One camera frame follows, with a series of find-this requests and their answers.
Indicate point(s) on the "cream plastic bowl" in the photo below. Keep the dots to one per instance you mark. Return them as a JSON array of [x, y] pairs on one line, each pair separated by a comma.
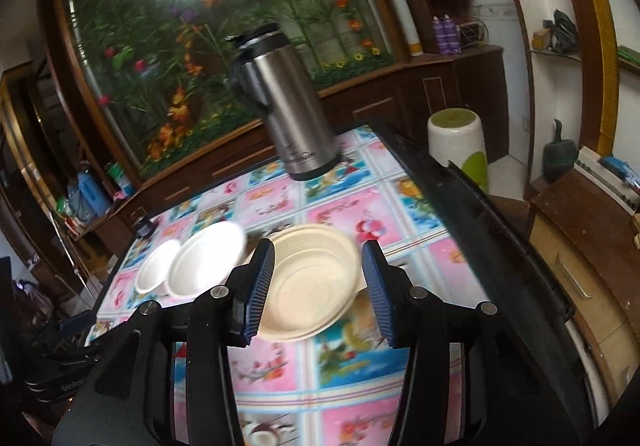
[[310, 286]]

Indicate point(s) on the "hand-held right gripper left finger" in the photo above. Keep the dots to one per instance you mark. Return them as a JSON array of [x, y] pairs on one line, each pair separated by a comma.
[[257, 291]]

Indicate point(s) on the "flower mural panel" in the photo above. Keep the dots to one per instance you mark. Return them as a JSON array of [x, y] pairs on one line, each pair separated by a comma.
[[165, 65]]

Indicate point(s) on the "purple bottle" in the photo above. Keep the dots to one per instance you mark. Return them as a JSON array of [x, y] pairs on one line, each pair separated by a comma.
[[454, 36], [440, 35]]

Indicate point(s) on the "small black jar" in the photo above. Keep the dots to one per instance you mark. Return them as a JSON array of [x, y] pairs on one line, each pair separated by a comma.
[[142, 227]]

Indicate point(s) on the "white cylindrical bin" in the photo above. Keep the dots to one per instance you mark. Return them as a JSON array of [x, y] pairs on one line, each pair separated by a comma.
[[455, 150]]

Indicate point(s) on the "dark green dustpan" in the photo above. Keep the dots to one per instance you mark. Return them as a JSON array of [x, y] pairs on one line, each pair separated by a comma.
[[559, 155]]

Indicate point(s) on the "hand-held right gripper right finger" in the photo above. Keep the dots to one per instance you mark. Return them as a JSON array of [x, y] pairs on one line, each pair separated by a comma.
[[380, 296]]

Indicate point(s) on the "low wooden drawer cabinet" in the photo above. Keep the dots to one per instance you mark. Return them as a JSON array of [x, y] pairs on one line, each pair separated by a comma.
[[575, 246]]

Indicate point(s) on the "green white bottle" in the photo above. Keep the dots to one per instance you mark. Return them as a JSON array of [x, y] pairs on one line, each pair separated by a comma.
[[122, 178]]

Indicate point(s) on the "black rimmed table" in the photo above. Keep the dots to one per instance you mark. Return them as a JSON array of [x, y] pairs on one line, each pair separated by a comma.
[[500, 236]]

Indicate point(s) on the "black bag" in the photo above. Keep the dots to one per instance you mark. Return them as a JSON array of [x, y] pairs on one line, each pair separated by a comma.
[[565, 30]]

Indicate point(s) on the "white bowl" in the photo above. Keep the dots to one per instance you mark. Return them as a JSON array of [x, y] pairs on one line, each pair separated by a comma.
[[155, 268], [205, 261]]

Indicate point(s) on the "blue thermos bottle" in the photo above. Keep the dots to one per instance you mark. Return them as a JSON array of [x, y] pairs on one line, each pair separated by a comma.
[[92, 191]]

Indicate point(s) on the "stainless steel thermos kettle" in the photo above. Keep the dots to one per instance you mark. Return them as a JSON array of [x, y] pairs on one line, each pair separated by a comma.
[[295, 115]]

